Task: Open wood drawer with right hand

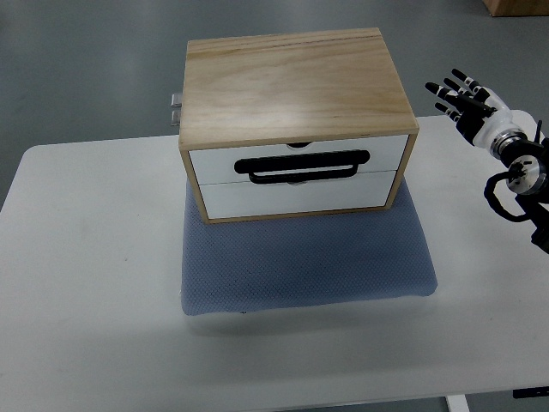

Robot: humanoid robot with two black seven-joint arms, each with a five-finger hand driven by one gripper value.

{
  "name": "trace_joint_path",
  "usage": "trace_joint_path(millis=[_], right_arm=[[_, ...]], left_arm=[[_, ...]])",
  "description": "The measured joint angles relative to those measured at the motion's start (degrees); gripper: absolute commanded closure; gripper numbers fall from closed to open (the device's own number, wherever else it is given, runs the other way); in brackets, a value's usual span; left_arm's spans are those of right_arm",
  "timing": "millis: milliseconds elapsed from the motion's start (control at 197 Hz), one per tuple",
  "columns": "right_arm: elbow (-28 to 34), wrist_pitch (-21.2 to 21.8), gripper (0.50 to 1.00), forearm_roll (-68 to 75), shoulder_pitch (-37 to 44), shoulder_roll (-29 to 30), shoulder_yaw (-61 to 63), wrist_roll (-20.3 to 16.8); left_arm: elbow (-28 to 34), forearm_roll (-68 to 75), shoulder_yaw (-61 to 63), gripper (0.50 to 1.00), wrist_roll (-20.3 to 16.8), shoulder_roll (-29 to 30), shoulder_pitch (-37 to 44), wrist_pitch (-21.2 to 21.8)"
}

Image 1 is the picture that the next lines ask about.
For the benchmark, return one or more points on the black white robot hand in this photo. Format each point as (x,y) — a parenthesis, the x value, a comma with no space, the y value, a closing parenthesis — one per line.
(481,117)

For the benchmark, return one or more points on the white drawer black handle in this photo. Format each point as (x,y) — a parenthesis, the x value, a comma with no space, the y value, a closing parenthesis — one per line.
(232,165)

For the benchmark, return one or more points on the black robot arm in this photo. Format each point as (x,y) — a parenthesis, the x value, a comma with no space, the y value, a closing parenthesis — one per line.
(527,177)

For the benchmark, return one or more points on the white lower drawer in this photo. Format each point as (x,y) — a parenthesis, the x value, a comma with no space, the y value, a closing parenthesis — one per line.
(244,199)

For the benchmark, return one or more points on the wooden drawer cabinet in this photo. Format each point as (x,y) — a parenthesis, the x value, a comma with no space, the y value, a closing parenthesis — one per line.
(292,89)

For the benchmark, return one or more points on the cardboard box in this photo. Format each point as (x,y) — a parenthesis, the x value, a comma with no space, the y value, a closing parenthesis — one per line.
(517,8)

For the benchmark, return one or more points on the black table control panel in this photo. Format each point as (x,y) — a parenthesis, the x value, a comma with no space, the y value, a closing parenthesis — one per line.
(531,392)

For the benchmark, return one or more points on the blue grey fabric cushion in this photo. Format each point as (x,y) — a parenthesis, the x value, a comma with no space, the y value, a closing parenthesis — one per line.
(253,266)

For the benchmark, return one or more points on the white table leg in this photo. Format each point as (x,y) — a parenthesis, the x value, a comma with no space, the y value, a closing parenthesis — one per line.
(457,403)

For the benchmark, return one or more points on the metal clamp behind table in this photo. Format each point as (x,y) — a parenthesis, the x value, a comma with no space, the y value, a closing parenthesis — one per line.
(176,104)

